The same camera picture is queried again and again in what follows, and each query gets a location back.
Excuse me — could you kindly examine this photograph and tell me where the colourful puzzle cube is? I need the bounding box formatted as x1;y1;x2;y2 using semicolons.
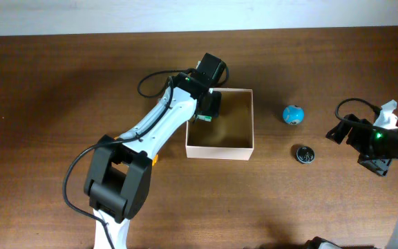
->
196;115;212;122

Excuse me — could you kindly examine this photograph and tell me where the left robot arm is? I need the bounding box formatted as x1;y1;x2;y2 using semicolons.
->
84;53;229;248

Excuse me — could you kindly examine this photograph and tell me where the black round disc toy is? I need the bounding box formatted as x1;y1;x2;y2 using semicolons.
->
296;146;315;164

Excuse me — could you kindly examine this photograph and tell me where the open pink cardboard box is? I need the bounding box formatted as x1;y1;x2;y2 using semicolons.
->
185;88;254;160

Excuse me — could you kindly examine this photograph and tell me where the blue toy ball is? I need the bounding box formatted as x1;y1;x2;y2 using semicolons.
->
283;105;305;125

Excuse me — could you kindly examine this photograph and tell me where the yellow rubber animal toy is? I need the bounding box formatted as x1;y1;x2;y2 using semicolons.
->
114;136;159;166

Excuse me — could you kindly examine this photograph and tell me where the right black cable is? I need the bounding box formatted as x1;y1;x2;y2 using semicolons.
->
334;98;398;152

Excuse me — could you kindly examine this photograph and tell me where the black cable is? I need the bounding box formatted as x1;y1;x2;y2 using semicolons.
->
334;98;398;152
61;67;230;249

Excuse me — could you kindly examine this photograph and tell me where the left black cable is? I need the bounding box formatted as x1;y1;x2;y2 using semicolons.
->
61;67;230;249

